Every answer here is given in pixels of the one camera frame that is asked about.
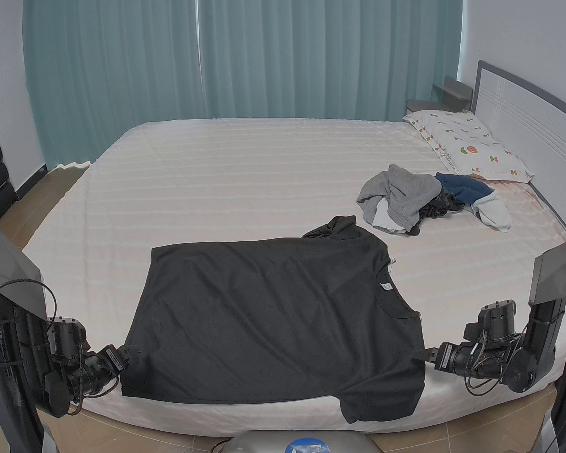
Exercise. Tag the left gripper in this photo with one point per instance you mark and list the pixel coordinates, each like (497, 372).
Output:
(104, 366)

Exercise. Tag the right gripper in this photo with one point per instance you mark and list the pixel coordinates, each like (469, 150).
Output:
(460, 359)

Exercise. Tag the black T-shirt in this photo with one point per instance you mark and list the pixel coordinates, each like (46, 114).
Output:
(273, 319)

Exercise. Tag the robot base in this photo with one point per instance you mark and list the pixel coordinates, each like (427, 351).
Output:
(264, 444)

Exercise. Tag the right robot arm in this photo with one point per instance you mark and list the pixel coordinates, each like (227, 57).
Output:
(552, 276)

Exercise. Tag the pile of clothes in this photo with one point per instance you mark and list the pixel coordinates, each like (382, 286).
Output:
(405, 191)

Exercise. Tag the white printed pillow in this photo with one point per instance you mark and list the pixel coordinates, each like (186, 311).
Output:
(467, 144)

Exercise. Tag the bed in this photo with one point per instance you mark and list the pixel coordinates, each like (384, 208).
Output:
(245, 182)

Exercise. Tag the grey bedside table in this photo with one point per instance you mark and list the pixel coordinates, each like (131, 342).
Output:
(445, 93)

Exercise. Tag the blue-green curtain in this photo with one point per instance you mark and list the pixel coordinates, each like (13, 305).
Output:
(118, 64)
(330, 45)

